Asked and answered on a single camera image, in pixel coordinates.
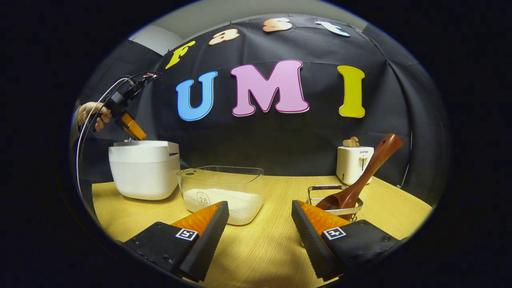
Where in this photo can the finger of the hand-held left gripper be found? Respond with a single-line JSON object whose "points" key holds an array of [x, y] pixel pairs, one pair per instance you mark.
{"points": [[132, 127]]}

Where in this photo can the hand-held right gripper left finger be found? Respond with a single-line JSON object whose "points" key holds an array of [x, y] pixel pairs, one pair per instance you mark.
{"points": [[208, 232]]}

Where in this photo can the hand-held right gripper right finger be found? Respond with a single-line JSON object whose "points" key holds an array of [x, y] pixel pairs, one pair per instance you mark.
{"points": [[310, 236]]}

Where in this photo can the white rice cooker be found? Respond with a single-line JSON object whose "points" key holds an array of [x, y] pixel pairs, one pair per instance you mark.
{"points": [[144, 172]]}

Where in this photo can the brown wooden spoon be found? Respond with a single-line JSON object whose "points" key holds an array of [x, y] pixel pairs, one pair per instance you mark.
{"points": [[374, 164]]}

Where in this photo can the clear plastic rice container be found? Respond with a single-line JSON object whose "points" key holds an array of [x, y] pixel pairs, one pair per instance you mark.
{"points": [[220, 178]]}

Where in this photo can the white toaster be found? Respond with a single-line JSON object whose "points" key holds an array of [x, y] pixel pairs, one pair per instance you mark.
{"points": [[352, 166]]}

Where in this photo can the black backdrop cloth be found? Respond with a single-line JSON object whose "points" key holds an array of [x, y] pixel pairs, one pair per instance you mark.
{"points": [[312, 136]]}

